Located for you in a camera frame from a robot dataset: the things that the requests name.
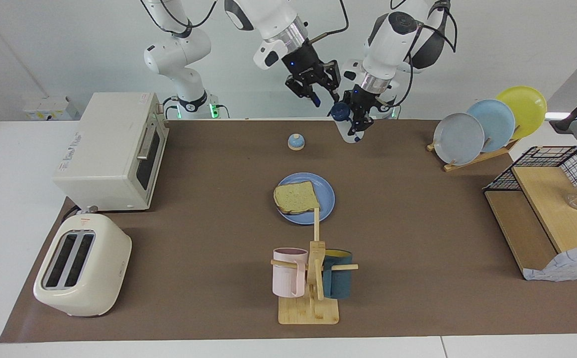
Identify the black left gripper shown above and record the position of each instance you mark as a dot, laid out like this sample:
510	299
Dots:
363	99

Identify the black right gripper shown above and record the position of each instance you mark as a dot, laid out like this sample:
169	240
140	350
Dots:
304	62

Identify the translucent squeeze bottle blue cap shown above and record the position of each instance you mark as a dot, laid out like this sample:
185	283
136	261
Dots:
339	112

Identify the slice of brown bread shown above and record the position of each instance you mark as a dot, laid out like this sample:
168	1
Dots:
296	198

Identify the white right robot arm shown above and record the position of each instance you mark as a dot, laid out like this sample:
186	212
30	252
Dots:
268	15

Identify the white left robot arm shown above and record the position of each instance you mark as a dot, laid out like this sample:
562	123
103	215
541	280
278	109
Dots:
393	40

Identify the blue round plate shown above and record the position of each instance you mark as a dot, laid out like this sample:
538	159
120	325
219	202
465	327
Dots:
326	196

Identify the grey plate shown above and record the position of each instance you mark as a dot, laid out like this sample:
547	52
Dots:
457	139

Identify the wooden plate rack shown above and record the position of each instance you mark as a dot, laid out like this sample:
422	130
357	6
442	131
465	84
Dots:
467	162

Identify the light blue plate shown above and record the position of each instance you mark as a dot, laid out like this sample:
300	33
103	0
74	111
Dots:
497	119

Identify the yellow plate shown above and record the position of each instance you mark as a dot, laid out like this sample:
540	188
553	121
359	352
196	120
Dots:
527	107

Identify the dark teal mug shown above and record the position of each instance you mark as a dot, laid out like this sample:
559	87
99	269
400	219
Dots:
338	283

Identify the pink mug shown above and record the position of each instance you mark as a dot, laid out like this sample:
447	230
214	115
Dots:
283	281

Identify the wooden mug tree stand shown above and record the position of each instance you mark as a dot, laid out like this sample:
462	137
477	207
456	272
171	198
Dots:
308	313

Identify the large brown table mat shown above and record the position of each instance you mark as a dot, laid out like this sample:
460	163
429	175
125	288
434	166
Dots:
194	248

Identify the white toaster oven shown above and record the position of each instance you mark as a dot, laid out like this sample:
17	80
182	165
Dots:
104	149

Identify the white power strip box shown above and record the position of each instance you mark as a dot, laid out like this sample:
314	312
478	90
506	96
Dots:
49	108

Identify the cream two-slot toaster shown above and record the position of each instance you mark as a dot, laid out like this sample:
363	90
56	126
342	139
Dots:
104	258

